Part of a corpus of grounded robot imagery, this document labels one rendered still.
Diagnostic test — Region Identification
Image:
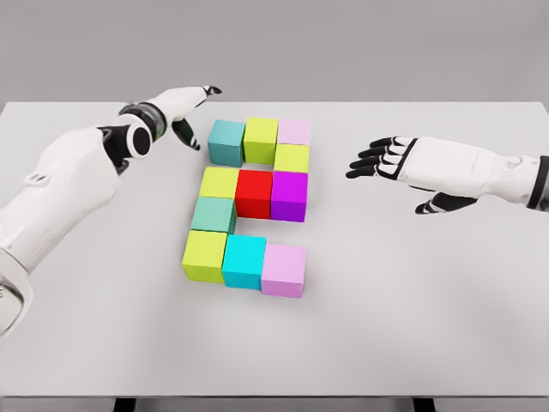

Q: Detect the red block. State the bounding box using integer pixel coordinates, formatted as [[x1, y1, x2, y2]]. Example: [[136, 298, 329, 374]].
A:
[[234, 168, 275, 220]]

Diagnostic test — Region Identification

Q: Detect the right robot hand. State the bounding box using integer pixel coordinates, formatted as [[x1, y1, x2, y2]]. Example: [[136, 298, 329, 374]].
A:
[[345, 136, 486, 216]]

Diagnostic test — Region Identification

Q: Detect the pink block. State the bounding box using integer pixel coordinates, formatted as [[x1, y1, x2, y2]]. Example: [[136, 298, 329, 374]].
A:
[[276, 118, 312, 148], [260, 243, 308, 298]]

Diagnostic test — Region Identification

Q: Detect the yellow-green block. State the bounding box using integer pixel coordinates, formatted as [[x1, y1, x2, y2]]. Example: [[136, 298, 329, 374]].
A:
[[243, 116, 280, 166], [199, 166, 241, 202], [272, 143, 311, 174], [181, 229, 229, 285]]

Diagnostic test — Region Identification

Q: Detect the teal block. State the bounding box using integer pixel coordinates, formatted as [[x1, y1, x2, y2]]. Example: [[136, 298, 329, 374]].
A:
[[190, 196, 238, 236], [207, 119, 247, 168]]

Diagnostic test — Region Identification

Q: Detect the cyan block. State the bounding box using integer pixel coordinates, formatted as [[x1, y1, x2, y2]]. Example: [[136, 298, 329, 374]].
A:
[[220, 233, 268, 291]]

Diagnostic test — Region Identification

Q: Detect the purple block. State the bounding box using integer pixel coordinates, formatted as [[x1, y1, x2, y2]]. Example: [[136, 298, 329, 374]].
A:
[[269, 170, 310, 223]]

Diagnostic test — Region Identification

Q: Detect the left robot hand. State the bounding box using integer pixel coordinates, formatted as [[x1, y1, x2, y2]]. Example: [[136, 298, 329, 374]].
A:
[[168, 84, 223, 153]]

